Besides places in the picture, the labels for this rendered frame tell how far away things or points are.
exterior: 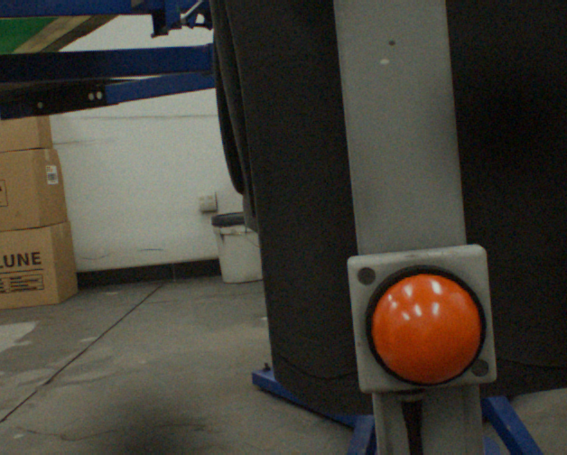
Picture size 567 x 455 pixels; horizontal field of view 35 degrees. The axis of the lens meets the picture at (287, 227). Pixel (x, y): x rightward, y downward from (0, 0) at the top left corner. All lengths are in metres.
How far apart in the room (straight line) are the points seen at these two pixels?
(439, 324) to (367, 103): 0.09
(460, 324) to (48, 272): 4.79
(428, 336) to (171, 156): 5.06
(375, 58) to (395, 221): 0.06
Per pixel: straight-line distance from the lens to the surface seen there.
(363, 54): 0.34
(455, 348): 0.31
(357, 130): 0.34
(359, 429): 1.82
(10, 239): 5.11
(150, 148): 5.36
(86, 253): 5.49
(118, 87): 2.41
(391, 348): 0.31
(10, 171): 5.07
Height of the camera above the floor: 0.72
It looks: 5 degrees down
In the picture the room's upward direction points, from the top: 6 degrees counter-clockwise
